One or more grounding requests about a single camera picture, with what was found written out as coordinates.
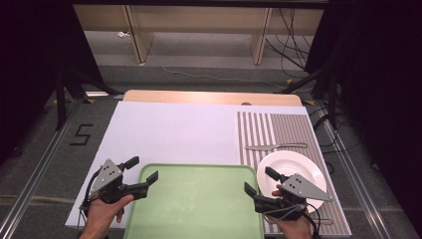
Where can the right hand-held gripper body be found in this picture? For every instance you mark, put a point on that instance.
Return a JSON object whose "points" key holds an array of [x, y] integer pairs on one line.
{"points": [[298, 187]]}

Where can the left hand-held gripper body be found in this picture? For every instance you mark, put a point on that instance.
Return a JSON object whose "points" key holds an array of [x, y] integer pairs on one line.
{"points": [[109, 186]]}

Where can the white round plate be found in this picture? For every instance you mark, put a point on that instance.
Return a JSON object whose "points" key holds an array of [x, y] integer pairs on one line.
{"points": [[292, 162]]}

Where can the green plastic tray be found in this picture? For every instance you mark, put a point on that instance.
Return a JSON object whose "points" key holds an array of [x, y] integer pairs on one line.
{"points": [[192, 205]]}

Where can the person's left hand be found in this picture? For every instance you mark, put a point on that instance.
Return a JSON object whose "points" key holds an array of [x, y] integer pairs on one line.
{"points": [[103, 214]]}

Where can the person's right hand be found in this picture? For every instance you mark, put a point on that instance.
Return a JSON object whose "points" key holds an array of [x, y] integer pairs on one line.
{"points": [[293, 229]]}

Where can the white board sheet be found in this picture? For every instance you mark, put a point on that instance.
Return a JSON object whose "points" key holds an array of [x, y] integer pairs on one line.
{"points": [[166, 132]]}

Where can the striped grey white placemat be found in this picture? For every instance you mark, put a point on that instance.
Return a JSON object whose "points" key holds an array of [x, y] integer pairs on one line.
{"points": [[292, 129]]}

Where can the dark table grommet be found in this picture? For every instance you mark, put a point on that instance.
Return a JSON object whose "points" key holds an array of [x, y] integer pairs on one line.
{"points": [[246, 104]]}

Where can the black metal stand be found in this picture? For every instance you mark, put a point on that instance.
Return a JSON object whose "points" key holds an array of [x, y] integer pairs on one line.
{"points": [[60, 99], [331, 99]]}

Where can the wooden shelf unit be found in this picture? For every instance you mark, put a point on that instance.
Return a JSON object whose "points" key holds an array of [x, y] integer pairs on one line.
{"points": [[139, 40]]}

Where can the white plug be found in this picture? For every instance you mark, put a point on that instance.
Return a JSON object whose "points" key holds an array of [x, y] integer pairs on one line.
{"points": [[123, 34]]}

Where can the black curtain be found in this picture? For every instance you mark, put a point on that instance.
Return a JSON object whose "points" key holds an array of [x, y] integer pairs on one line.
{"points": [[33, 66], [381, 83]]}

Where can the aluminium floor rail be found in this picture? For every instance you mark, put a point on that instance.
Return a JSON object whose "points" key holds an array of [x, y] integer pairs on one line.
{"points": [[33, 176], [358, 186]]}

